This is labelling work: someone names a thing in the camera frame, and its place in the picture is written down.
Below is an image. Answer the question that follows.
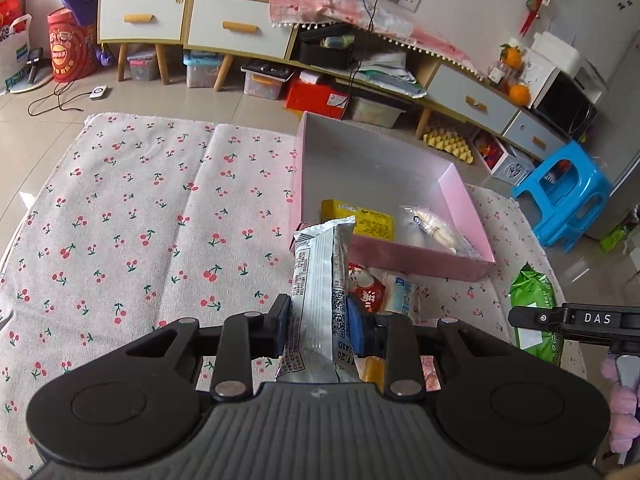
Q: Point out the blue plastic stool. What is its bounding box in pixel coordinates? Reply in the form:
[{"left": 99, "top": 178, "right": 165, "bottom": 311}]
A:
[{"left": 510, "top": 140, "right": 614, "bottom": 254}]

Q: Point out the pink snack packet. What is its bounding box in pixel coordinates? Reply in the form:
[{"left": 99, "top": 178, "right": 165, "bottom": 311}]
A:
[{"left": 420, "top": 355, "right": 444, "bottom": 392}]

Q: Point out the red cardboard box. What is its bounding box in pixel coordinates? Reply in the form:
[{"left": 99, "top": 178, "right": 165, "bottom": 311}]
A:
[{"left": 284, "top": 72, "right": 351, "bottom": 121}]

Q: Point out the black floor cable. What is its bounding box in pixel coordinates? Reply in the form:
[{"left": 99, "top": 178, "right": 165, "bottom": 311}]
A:
[{"left": 27, "top": 79, "right": 97, "bottom": 117}]

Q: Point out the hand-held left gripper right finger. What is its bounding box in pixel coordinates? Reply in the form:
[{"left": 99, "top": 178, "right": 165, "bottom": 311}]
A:
[{"left": 347, "top": 300, "right": 531, "bottom": 402}]

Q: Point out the red printed bag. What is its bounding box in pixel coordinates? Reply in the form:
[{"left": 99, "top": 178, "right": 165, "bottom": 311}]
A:
[{"left": 47, "top": 7, "right": 99, "bottom": 84}]

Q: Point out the white drawer wooden cabinet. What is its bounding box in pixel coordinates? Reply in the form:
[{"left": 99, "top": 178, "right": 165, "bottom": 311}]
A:
[
  {"left": 182, "top": 0, "right": 301, "bottom": 92},
  {"left": 97, "top": 0, "right": 189, "bottom": 84}
]

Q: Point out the white shopping bag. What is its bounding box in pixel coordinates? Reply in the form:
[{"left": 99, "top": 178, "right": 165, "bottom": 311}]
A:
[{"left": 0, "top": 13, "right": 32, "bottom": 92}]

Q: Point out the silver white snack packet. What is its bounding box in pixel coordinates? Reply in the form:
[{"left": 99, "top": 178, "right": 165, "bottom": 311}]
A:
[{"left": 274, "top": 216, "right": 369, "bottom": 386}]

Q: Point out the box of toys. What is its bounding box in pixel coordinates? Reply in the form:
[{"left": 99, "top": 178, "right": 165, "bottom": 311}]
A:
[{"left": 474, "top": 130, "right": 534, "bottom": 184}]

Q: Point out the black storage box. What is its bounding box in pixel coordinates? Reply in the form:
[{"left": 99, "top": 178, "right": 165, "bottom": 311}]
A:
[{"left": 292, "top": 24, "right": 359, "bottom": 71}]

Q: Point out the yellow egg tray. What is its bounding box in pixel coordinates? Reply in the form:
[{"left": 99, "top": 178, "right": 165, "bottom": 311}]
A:
[{"left": 422, "top": 127, "right": 476, "bottom": 164}]

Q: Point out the long low wooden cabinet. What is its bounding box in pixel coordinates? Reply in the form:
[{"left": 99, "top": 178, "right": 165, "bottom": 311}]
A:
[{"left": 289, "top": 24, "right": 577, "bottom": 162}]

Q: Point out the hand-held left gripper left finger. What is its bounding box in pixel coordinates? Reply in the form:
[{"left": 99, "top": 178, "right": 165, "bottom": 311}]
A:
[{"left": 107, "top": 294, "right": 292, "bottom": 402}]

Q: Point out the white microwave oven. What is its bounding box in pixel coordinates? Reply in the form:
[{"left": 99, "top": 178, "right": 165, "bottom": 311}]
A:
[{"left": 529, "top": 60, "right": 599, "bottom": 139}]

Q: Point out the pink cardboard box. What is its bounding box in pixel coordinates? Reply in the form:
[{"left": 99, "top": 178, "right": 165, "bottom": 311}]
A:
[{"left": 290, "top": 112, "right": 496, "bottom": 282}]

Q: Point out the black hanging power cable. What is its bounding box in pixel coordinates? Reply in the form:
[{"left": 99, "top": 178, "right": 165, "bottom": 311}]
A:
[{"left": 348, "top": 0, "right": 382, "bottom": 107}]

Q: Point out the white blue snack packet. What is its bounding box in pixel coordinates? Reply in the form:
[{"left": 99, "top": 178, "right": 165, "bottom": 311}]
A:
[{"left": 382, "top": 270, "right": 424, "bottom": 324}]

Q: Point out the pink tasselled cloth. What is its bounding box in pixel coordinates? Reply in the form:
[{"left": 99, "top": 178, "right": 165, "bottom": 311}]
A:
[{"left": 269, "top": 0, "right": 482, "bottom": 79}]

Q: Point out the green wet wipes pack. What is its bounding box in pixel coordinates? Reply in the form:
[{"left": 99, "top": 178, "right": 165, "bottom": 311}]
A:
[{"left": 508, "top": 263, "right": 566, "bottom": 367}]

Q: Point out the cherry print cloth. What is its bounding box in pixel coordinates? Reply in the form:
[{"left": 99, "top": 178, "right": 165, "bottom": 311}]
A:
[{"left": 0, "top": 112, "right": 587, "bottom": 480}]

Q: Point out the small yellow snack packet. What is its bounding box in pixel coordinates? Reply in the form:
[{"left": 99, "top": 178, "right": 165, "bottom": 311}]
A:
[{"left": 359, "top": 355, "right": 386, "bottom": 392}]

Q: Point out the green paper bag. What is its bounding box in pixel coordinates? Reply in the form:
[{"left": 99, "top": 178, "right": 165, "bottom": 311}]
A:
[{"left": 599, "top": 209, "right": 634, "bottom": 254}]

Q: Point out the clear snack packet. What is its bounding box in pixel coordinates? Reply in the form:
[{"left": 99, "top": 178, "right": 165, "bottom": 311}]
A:
[{"left": 399, "top": 204, "right": 477, "bottom": 259}]

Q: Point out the red white snack packet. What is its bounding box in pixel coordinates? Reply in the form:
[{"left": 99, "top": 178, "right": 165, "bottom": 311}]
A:
[{"left": 347, "top": 262, "right": 386, "bottom": 317}]

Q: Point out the clear plastic storage box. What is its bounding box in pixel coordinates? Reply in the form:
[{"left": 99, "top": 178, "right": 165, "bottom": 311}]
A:
[
  {"left": 241, "top": 59, "right": 296, "bottom": 101},
  {"left": 183, "top": 51, "right": 224, "bottom": 89},
  {"left": 347, "top": 94, "right": 411, "bottom": 129},
  {"left": 127, "top": 50, "right": 161, "bottom": 82}
]

